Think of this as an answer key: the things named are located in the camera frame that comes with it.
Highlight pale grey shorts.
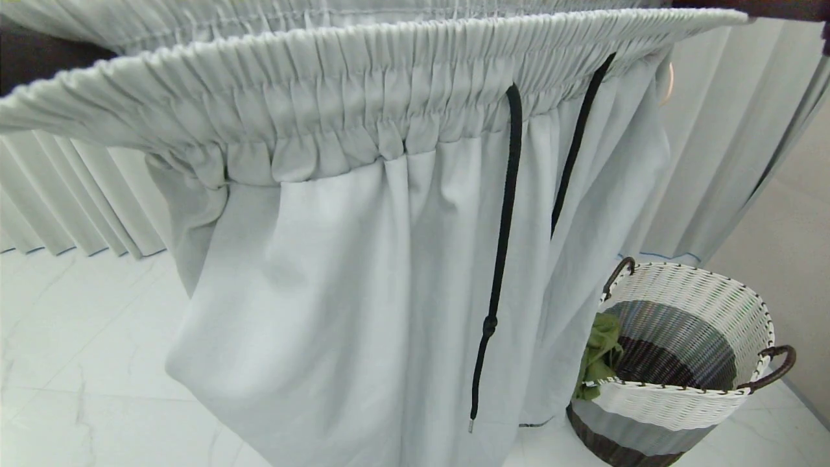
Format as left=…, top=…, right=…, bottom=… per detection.
left=0, top=0, right=756, bottom=467

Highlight white laundry basket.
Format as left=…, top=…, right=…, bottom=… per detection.
left=566, top=256, right=797, bottom=467

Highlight green garment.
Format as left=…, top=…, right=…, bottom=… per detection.
left=573, top=313, right=624, bottom=401

